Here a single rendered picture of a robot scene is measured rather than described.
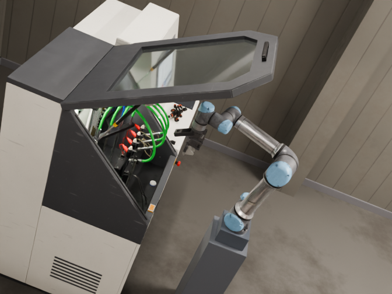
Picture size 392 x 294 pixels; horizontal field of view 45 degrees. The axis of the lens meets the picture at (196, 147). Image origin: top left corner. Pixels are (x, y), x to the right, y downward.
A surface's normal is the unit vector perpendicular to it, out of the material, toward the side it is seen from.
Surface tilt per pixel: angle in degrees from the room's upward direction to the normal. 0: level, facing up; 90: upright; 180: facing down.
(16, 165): 90
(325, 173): 90
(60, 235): 90
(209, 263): 90
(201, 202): 0
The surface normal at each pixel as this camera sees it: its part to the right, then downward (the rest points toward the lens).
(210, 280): -0.18, 0.55
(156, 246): 0.33, -0.75
